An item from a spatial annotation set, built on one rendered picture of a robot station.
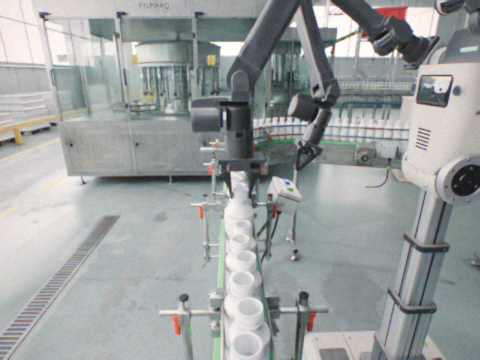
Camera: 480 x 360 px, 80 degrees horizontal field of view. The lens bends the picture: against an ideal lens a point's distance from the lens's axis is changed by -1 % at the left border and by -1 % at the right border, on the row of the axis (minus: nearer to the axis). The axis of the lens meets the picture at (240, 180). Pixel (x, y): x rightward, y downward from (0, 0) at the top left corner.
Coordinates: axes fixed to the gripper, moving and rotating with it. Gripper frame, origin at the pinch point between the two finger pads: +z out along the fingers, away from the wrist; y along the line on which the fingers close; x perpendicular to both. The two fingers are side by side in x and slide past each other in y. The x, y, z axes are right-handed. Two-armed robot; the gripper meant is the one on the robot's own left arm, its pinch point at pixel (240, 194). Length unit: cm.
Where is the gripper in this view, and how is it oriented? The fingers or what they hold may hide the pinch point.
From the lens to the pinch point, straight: 66.4
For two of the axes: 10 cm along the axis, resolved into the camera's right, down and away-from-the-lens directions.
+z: 0.1, 9.4, 3.4
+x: -0.3, -3.4, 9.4
